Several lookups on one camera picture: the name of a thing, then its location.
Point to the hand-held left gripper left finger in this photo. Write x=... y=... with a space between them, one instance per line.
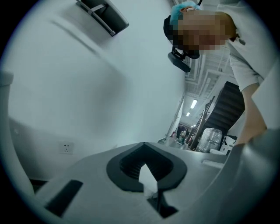
x=92 y=175

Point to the person's head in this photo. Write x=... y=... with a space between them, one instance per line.
x=205 y=32

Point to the black head camera mount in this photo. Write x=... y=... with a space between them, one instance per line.
x=178 y=62

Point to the black wall shelf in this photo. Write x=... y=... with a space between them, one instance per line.
x=109 y=15

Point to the person's white shirt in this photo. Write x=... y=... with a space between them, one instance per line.
x=251 y=43

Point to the clear plastic water jugs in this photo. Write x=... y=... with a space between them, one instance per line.
x=210 y=140

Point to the person's right forearm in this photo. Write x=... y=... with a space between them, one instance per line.
x=251 y=122

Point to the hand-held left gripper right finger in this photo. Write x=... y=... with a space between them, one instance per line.
x=197 y=172

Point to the blue hair cap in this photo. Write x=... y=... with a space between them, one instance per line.
x=179 y=9

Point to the black staircase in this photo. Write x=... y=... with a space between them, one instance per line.
x=227 y=105

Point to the dark leaning boards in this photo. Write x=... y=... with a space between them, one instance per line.
x=197 y=131

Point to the white oval smart toilet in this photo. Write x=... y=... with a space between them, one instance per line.
x=251 y=186

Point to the white wall socket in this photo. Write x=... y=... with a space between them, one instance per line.
x=66 y=148

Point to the white boxes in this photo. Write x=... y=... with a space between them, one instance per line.
x=228 y=144

